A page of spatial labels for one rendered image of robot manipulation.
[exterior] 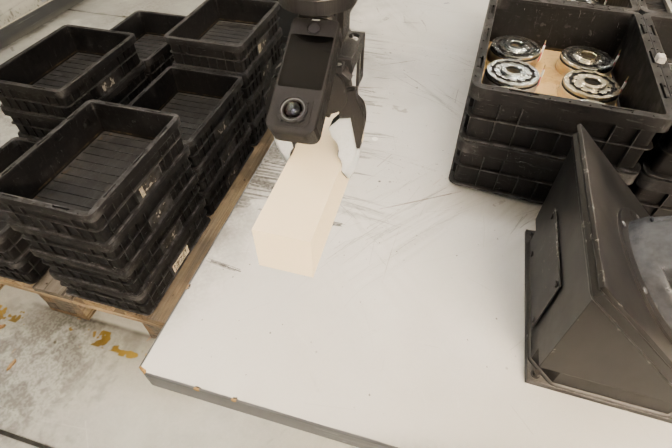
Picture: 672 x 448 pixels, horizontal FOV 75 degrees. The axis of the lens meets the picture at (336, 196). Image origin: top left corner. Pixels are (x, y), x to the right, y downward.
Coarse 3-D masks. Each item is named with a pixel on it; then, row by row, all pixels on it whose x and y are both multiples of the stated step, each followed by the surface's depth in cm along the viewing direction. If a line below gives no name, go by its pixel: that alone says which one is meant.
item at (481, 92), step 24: (504, 0) 96; (528, 0) 94; (480, 48) 79; (648, 48) 79; (480, 72) 73; (480, 96) 71; (504, 96) 70; (528, 96) 68; (552, 96) 68; (600, 120) 67; (624, 120) 66; (648, 120) 65
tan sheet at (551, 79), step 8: (488, 48) 100; (544, 56) 97; (552, 56) 97; (536, 64) 95; (544, 64) 95; (552, 64) 95; (544, 72) 93; (552, 72) 93; (544, 80) 90; (552, 80) 90; (560, 80) 90; (536, 88) 88; (544, 88) 88; (552, 88) 88; (616, 104) 84
